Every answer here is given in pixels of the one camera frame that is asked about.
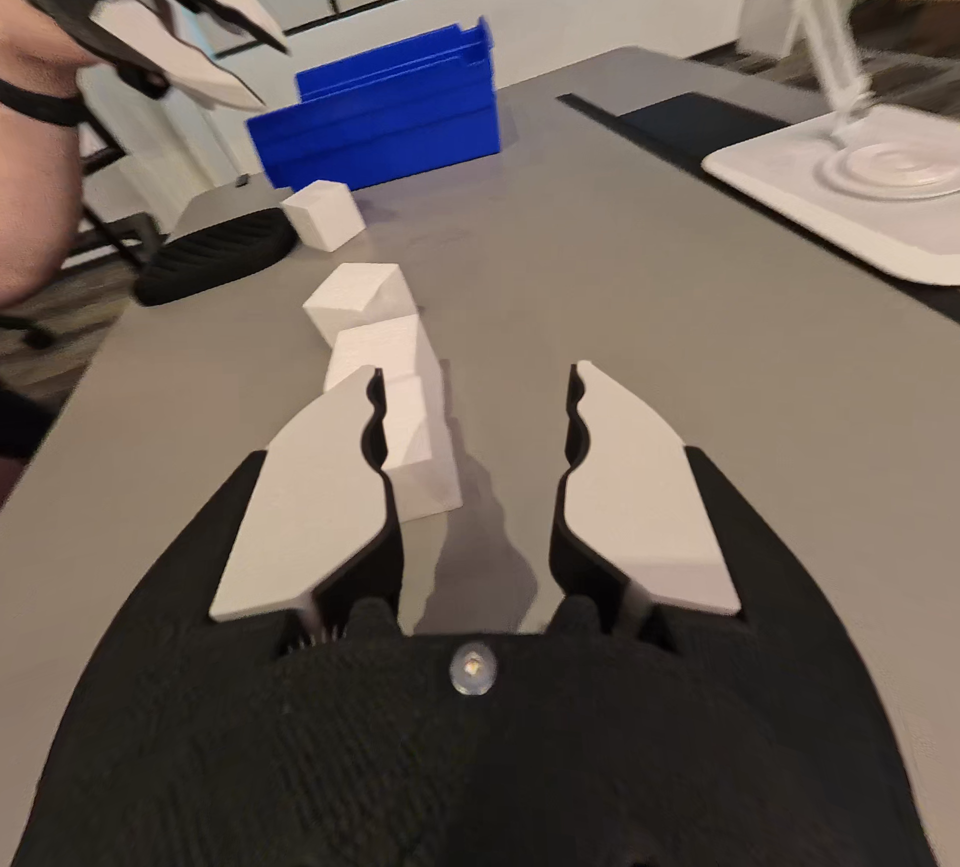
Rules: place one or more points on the black metal frame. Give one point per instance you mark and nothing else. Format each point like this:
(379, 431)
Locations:
(112, 229)

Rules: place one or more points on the wooden board document stand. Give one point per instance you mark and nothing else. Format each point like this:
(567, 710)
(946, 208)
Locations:
(787, 184)

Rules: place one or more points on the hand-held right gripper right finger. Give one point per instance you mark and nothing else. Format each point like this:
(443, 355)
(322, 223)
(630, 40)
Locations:
(645, 514)

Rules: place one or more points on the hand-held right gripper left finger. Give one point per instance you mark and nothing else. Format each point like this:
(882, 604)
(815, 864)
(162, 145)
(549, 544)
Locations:
(307, 514)

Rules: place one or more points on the black chair armrest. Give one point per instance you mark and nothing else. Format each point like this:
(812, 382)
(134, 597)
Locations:
(210, 256)

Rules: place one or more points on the white foam cube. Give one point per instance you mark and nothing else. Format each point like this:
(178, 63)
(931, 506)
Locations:
(382, 349)
(420, 462)
(326, 218)
(352, 297)

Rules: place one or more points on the person's left forearm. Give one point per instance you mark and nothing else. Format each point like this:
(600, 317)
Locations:
(30, 207)

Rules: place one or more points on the person's left hand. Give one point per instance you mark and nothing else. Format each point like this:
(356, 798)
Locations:
(37, 46)

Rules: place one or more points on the blue plastic bin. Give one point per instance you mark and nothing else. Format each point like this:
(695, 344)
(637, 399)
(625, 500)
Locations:
(375, 124)

